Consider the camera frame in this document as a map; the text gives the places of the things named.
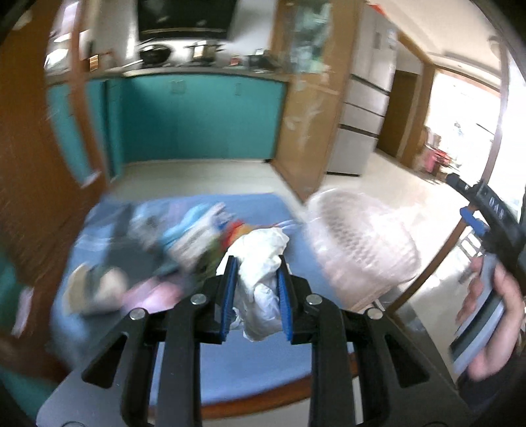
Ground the colourful snack wrapper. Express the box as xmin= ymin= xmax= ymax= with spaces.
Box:
xmin=214 ymin=219 xmax=252 ymax=263

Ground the dark grey crumpled item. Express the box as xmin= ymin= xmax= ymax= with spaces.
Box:
xmin=103 ymin=205 xmax=165 ymax=282

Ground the wooden partition panel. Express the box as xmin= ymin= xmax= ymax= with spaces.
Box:
xmin=269 ymin=0 xmax=364 ymax=204

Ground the black range hood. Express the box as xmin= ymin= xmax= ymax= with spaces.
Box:
xmin=137 ymin=0 xmax=240 ymax=42

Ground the silver refrigerator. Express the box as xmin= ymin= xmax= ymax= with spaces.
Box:
xmin=326 ymin=4 xmax=398 ymax=178

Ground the dark wooden stool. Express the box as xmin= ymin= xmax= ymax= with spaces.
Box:
xmin=459 ymin=229 xmax=482 ymax=258

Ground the pink flat item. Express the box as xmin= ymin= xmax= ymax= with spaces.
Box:
xmin=123 ymin=278 xmax=186 ymax=313

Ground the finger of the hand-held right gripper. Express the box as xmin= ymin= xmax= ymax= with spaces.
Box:
xmin=459 ymin=206 xmax=494 ymax=249

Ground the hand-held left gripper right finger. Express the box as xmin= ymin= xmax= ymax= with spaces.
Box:
xmin=276 ymin=255 xmax=428 ymax=427

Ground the teal kitchen cabinet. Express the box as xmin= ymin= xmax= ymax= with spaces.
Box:
xmin=46 ymin=73 xmax=289 ymax=182

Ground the red chair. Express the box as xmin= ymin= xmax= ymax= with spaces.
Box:
xmin=423 ymin=144 xmax=453 ymax=174

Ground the beige crumpled item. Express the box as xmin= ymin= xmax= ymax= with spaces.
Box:
xmin=66 ymin=263 xmax=129 ymax=316

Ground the steel cooking pot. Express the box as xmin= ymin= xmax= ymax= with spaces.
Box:
xmin=188 ymin=40 xmax=220 ymax=63

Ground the black wok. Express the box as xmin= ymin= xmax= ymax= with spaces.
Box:
xmin=139 ymin=44 xmax=172 ymax=65

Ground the blue striped tablecloth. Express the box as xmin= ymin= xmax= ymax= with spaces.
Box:
xmin=53 ymin=193 xmax=358 ymax=411

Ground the white plastic bag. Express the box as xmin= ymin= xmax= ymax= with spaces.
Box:
xmin=226 ymin=228 xmax=290 ymax=342

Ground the white plastic mesh basket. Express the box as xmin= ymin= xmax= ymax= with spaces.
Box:
xmin=306 ymin=189 xmax=422 ymax=313

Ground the wooden door frame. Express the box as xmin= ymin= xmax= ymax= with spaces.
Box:
xmin=376 ymin=31 xmax=436 ymax=167

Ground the person's right hand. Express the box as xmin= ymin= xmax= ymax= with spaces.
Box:
xmin=455 ymin=258 xmax=526 ymax=382

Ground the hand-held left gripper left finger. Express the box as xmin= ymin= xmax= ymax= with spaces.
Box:
xmin=82 ymin=255 xmax=239 ymax=427

